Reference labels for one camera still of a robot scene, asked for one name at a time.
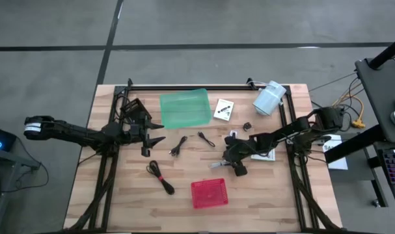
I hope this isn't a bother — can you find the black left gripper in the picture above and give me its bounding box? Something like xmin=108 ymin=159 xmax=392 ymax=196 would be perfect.
xmin=128 ymin=112 xmax=167 ymax=157

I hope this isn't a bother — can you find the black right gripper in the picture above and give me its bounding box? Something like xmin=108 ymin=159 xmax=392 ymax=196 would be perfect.
xmin=222 ymin=131 xmax=250 ymax=178

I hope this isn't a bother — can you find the white cable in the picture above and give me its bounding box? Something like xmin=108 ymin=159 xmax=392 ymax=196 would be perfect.
xmin=209 ymin=161 xmax=232 ymax=170

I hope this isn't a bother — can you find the short black cable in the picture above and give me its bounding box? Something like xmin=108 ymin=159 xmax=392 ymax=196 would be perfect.
xmin=169 ymin=135 xmax=189 ymax=157
xmin=197 ymin=131 xmax=216 ymax=148

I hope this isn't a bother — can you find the large white printed box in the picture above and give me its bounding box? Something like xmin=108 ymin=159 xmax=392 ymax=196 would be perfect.
xmin=251 ymin=148 xmax=277 ymax=162

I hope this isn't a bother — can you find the black cable with red strap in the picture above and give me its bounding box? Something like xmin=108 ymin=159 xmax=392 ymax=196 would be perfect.
xmin=146 ymin=160 xmax=176 ymax=196

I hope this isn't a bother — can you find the translucent green plastic bin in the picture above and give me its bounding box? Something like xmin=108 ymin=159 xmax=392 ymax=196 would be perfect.
xmin=159 ymin=88 xmax=213 ymax=130

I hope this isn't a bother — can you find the red mesh plastic basket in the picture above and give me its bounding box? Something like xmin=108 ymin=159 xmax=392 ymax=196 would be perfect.
xmin=190 ymin=177 xmax=230 ymax=209

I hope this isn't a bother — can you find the black mesh plastic basket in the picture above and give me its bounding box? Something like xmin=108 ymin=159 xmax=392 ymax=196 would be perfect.
xmin=120 ymin=97 xmax=152 ymax=124

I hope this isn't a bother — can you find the small white printed box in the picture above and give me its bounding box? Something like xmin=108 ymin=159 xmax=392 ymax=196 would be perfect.
xmin=213 ymin=98 xmax=235 ymax=122

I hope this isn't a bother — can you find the white paper sheet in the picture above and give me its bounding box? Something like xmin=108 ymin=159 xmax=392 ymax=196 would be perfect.
xmin=321 ymin=133 xmax=349 ymax=171

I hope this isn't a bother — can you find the grey side table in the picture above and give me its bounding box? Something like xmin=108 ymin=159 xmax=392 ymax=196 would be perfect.
xmin=0 ymin=148 xmax=42 ymax=234

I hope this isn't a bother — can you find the black standing desk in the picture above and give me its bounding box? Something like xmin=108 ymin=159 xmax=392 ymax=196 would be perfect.
xmin=323 ymin=32 xmax=395 ymax=222

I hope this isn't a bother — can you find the black aluminium table frame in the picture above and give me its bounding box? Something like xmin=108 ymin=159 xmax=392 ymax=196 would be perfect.
xmin=63 ymin=77 xmax=344 ymax=234

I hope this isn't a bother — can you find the yellow extension cable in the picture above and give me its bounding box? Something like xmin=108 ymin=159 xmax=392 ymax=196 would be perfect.
xmin=332 ymin=83 xmax=366 ymax=129

